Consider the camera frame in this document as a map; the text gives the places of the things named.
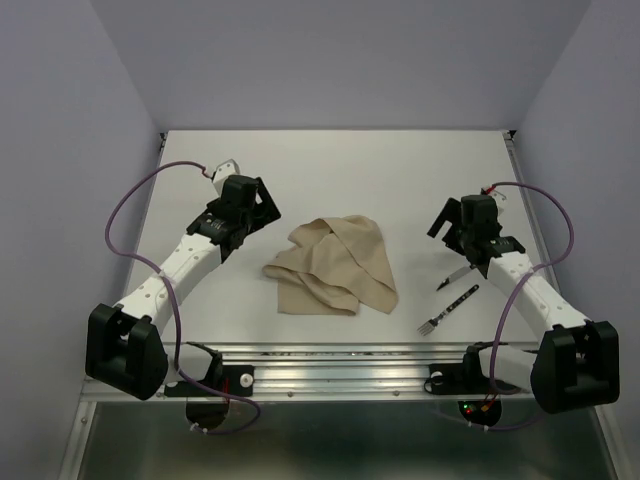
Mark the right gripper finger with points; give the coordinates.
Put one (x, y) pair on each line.
(449, 213)
(462, 243)

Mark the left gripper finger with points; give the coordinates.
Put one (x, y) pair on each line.
(265, 210)
(232, 236)

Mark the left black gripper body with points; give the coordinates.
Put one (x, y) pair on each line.
(252, 213)

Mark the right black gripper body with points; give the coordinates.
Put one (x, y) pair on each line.
(464, 232)

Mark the beige cloth napkin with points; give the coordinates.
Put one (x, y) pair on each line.
(335, 266)

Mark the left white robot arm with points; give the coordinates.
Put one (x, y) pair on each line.
(124, 345)

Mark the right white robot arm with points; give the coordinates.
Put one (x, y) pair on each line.
(576, 362)

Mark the steel knife black handle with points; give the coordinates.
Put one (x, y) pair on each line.
(456, 275)

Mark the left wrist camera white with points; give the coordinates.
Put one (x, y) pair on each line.
(222, 172)

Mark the steel fork black handle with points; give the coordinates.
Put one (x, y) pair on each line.
(430, 325)

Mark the aluminium front rail frame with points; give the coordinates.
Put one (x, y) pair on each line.
(326, 372)

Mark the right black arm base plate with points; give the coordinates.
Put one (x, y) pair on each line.
(465, 377)

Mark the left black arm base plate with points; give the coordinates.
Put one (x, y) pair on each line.
(208, 368)

